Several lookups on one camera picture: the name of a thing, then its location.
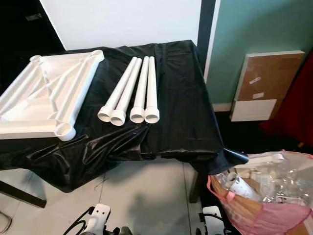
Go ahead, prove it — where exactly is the dark wooden table leg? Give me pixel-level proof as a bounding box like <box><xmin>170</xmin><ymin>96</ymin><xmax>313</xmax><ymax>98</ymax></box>
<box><xmin>196</xmin><ymin>171</ymin><xmax>207</xmax><ymax>204</ymax></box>
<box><xmin>0</xmin><ymin>180</ymin><xmax>45</xmax><ymax>209</ymax></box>

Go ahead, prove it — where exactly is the white round floor device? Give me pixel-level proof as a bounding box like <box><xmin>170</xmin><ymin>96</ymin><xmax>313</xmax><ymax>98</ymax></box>
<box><xmin>0</xmin><ymin>211</ymin><xmax>13</xmax><ymax>233</ymax></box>

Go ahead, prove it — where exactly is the black plastic tablecloth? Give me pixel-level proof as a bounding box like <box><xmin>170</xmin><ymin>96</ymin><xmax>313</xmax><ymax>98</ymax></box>
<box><xmin>0</xmin><ymin>39</ymin><xmax>250</xmax><ymax>193</ymax></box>

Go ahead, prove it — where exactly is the white paper roll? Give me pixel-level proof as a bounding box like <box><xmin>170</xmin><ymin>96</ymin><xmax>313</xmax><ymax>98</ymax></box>
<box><xmin>227</xmin><ymin>172</ymin><xmax>262</xmax><ymax>200</ymax></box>

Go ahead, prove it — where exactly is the brown flat cardboard box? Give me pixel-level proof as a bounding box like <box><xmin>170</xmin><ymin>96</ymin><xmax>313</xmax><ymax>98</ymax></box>
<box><xmin>229</xmin><ymin>50</ymin><xmax>306</xmax><ymax>122</ymax></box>

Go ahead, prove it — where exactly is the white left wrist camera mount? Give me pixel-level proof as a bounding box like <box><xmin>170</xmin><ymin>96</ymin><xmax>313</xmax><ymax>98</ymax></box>
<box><xmin>89</xmin><ymin>203</ymin><xmax>111</xmax><ymax>233</ymax></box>

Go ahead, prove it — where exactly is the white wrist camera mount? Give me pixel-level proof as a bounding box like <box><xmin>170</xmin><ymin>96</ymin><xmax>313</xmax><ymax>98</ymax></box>
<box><xmin>89</xmin><ymin>203</ymin><xmax>111</xmax><ymax>233</ymax></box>
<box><xmin>201</xmin><ymin>206</ymin><xmax>224</xmax><ymax>235</ymax></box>

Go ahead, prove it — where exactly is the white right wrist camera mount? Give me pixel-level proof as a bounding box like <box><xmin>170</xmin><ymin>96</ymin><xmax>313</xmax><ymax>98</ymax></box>
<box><xmin>201</xmin><ymin>206</ymin><xmax>224</xmax><ymax>235</ymax></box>

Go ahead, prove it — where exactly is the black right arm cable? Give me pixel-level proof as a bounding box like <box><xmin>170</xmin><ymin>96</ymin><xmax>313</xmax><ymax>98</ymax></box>
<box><xmin>201</xmin><ymin>213</ymin><xmax>231</xmax><ymax>235</ymax></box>

